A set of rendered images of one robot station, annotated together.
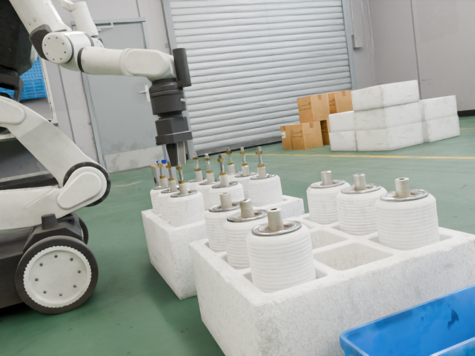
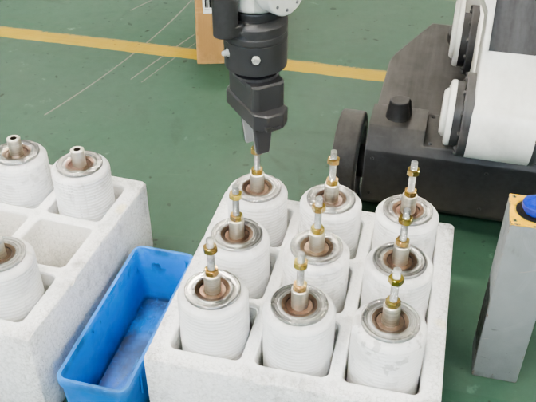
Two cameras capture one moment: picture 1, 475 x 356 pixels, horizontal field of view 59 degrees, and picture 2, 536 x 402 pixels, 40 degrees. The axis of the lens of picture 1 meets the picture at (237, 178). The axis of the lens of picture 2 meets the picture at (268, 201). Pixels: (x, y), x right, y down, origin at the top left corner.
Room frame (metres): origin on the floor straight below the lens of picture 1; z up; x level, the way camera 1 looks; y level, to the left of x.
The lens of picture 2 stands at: (1.68, -0.61, 0.94)
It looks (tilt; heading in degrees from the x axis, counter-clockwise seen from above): 37 degrees down; 126
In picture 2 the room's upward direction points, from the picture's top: straight up
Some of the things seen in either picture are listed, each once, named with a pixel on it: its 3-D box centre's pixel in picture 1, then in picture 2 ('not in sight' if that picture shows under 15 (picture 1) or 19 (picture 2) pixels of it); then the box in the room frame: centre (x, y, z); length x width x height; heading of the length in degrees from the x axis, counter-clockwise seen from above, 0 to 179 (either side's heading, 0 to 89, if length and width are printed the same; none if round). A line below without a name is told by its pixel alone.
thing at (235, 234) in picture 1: (256, 265); (27, 195); (0.72, -0.01, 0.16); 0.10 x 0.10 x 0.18
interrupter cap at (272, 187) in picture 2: (184, 193); (257, 187); (1.11, 0.15, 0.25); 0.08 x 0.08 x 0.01
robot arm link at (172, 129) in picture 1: (172, 119); (254, 74); (1.11, 0.14, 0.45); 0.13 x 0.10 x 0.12; 153
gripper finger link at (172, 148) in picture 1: (172, 155); (250, 121); (1.09, 0.16, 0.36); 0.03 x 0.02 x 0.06; 63
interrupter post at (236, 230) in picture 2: (224, 181); (236, 227); (1.16, 0.04, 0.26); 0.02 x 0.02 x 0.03
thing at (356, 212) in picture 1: (365, 234); not in sight; (0.80, -0.23, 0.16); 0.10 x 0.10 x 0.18
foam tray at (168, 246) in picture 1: (219, 234); (312, 325); (1.27, 0.08, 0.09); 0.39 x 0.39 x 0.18; 22
